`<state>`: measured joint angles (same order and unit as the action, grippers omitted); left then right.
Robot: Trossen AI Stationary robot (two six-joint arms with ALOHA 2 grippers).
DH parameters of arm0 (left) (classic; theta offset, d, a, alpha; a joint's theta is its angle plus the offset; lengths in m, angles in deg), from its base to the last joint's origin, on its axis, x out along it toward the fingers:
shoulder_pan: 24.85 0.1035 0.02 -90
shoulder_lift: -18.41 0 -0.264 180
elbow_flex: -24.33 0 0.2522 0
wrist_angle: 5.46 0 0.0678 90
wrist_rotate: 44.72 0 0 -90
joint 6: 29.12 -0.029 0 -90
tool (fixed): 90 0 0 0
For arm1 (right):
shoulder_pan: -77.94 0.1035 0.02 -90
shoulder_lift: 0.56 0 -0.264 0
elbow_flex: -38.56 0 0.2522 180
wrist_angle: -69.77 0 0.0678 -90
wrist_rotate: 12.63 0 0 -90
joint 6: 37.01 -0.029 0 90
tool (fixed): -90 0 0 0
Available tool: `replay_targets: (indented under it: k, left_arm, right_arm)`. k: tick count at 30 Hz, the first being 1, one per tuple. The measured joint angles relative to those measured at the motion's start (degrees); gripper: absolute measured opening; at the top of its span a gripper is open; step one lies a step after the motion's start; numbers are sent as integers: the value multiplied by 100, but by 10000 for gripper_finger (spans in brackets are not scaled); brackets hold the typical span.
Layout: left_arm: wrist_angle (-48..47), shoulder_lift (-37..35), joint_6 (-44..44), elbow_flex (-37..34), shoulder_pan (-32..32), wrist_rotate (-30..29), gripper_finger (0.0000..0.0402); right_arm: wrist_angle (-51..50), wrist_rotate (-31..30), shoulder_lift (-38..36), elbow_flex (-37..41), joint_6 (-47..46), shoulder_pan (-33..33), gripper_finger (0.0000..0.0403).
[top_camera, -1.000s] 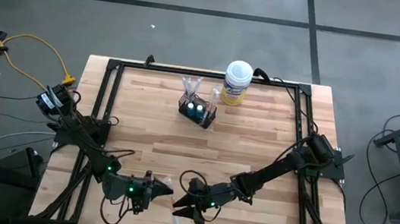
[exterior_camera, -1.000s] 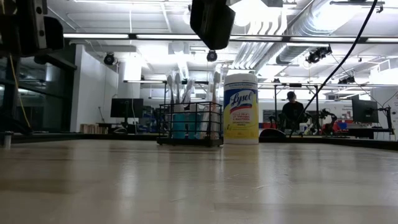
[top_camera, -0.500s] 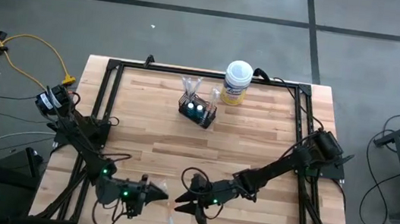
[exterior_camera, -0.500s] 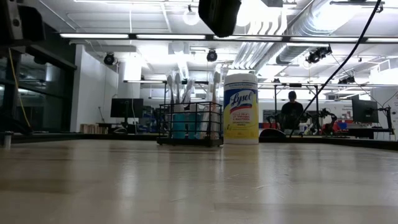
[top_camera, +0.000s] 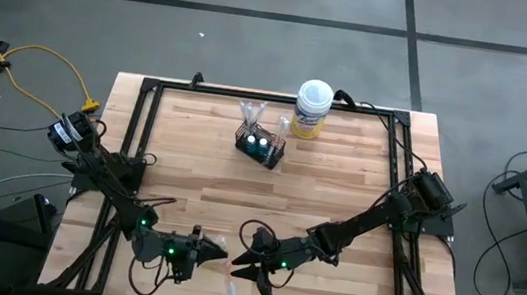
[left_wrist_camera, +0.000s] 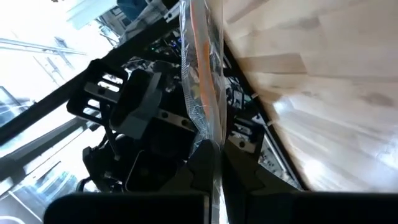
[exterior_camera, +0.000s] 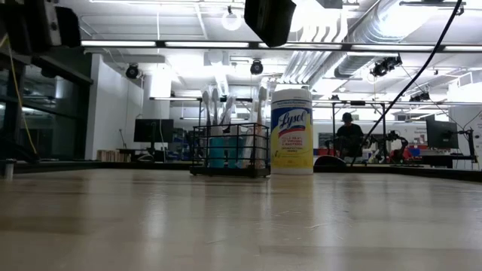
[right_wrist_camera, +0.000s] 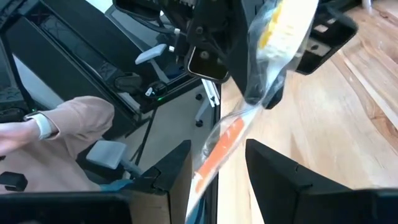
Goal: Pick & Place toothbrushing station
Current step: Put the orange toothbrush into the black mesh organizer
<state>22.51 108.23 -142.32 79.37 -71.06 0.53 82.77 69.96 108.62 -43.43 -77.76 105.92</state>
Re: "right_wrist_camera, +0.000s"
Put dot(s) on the white wristwatch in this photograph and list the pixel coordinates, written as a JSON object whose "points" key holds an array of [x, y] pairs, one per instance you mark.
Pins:
{"points": [[42, 124]]}

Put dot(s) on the white frame bracket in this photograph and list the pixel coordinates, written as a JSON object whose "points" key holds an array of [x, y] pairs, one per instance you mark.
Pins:
{"points": [[209, 93]]}

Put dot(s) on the grey chair armrest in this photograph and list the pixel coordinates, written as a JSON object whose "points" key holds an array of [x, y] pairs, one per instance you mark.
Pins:
{"points": [[107, 154], [152, 53]]}

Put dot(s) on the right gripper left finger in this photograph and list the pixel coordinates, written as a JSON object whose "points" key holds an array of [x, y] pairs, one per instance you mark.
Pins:
{"points": [[174, 186]]}

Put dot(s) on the person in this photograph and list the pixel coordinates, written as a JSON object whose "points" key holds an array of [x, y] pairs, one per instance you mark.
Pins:
{"points": [[77, 124]]}

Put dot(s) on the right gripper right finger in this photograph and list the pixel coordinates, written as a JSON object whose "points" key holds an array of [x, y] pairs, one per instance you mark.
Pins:
{"points": [[280, 196]]}

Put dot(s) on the person's hand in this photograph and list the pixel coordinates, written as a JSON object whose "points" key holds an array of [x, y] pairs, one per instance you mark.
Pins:
{"points": [[15, 135]]}

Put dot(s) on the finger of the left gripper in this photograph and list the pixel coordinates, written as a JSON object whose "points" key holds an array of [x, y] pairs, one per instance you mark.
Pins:
{"points": [[241, 68], [275, 93]]}

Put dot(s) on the orange toothbrush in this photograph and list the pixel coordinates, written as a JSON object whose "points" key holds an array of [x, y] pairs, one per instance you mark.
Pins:
{"points": [[224, 146]]}

